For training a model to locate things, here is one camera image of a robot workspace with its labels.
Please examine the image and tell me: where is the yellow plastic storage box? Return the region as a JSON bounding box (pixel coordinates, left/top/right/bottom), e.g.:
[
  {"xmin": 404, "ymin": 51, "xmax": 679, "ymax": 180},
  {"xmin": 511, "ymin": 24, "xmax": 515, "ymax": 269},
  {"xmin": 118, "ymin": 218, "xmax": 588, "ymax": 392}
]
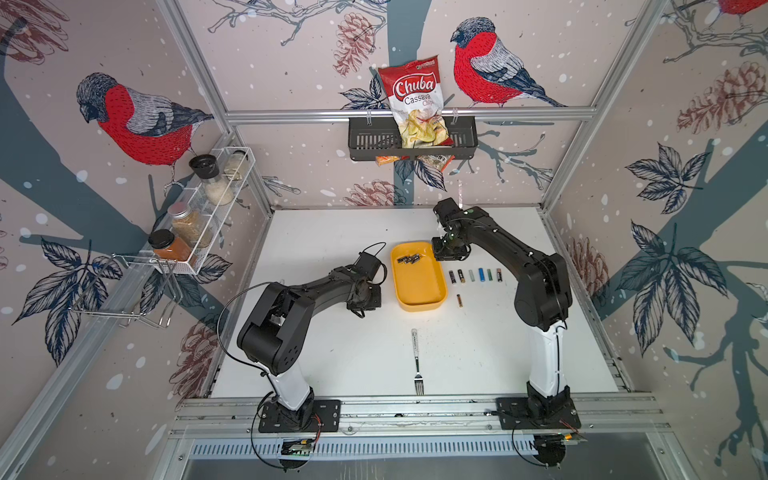
[{"xmin": 390, "ymin": 241, "xmax": 447, "ymax": 313}]

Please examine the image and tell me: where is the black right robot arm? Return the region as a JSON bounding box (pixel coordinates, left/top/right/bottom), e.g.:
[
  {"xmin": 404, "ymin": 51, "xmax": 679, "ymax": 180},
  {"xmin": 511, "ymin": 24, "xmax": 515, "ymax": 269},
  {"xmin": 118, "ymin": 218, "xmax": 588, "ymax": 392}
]
[{"xmin": 432, "ymin": 198, "xmax": 573, "ymax": 423}]

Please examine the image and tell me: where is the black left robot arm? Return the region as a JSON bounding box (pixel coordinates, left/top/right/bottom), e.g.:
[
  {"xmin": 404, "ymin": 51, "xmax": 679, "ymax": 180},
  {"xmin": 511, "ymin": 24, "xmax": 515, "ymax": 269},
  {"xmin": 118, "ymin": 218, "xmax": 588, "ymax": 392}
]
[{"xmin": 237, "ymin": 252, "xmax": 387, "ymax": 424}]

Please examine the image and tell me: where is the silver fork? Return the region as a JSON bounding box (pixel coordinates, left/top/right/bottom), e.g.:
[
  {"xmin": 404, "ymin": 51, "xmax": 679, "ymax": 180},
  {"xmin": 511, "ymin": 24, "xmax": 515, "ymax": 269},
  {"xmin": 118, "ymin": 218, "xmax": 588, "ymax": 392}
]
[{"xmin": 411, "ymin": 329, "xmax": 425, "ymax": 396}]

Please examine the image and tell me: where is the Chuba cassava chips bag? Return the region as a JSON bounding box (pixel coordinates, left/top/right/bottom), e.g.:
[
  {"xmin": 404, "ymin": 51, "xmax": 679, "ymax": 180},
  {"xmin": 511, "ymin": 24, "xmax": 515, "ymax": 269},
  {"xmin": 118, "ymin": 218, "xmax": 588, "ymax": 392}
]
[{"xmin": 377, "ymin": 56, "xmax": 454, "ymax": 149}]

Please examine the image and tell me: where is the silver lid spice jar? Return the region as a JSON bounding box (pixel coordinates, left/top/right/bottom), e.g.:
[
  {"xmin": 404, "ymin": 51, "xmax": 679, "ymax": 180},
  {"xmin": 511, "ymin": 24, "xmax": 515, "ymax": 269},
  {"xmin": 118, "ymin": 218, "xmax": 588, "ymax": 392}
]
[{"xmin": 167, "ymin": 201, "xmax": 213, "ymax": 249}]

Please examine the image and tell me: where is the orange spice jar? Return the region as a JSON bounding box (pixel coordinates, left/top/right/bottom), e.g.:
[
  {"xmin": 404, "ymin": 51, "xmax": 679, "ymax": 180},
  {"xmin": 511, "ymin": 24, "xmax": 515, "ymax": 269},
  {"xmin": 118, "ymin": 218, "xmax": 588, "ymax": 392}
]
[{"xmin": 148, "ymin": 229, "xmax": 192, "ymax": 262}]

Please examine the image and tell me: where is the black lid spice jar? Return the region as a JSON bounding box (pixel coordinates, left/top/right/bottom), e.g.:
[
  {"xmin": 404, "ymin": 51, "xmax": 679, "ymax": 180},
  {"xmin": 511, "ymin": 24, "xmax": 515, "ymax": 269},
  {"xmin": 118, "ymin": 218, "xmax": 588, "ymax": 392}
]
[{"xmin": 189, "ymin": 154, "xmax": 235, "ymax": 206}]

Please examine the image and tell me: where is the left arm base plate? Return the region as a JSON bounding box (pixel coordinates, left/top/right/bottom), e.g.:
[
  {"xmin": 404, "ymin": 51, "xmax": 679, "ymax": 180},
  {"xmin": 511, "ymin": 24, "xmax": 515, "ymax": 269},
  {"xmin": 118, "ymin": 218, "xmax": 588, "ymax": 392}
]
[{"xmin": 257, "ymin": 398, "xmax": 341, "ymax": 433}]

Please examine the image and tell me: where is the aluminium front rail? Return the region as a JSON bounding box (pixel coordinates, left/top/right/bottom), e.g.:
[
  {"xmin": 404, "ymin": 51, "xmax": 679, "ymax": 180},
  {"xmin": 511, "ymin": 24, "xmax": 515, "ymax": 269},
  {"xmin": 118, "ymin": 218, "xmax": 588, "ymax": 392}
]
[{"xmin": 167, "ymin": 392, "xmax": 672, "ymax": 439}]

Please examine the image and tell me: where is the black wire basket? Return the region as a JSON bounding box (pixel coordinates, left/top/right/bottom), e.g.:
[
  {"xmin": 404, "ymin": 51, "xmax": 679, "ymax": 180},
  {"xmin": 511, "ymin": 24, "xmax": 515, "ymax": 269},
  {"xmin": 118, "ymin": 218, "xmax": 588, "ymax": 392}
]
[{"xmin": 348, "ymin": 117, "xmax": 479, "ymax": 161}]

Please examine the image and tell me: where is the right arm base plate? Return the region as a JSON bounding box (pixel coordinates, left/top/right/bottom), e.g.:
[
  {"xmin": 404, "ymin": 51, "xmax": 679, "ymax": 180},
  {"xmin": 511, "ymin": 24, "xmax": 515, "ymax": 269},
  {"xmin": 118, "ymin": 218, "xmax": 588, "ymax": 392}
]
[{"xmin": 495, "ymin": 396, "xmax": 582, "ymax": 431}]

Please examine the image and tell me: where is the white wire spice rack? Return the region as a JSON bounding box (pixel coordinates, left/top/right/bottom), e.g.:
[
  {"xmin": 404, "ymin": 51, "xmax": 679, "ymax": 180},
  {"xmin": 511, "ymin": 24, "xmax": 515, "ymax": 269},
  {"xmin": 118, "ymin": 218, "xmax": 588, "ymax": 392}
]
[{"xmin": 115, "ymin": 146, "xmax": 255, "ymax": 278}]

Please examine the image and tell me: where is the aluminium frame corner post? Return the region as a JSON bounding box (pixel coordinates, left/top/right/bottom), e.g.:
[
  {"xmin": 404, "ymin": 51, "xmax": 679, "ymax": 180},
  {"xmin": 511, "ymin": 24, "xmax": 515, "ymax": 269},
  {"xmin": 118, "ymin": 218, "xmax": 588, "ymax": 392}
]
[{"xmin": 152, "ymin": 0, "xmax": 274, "ymax": 214}]

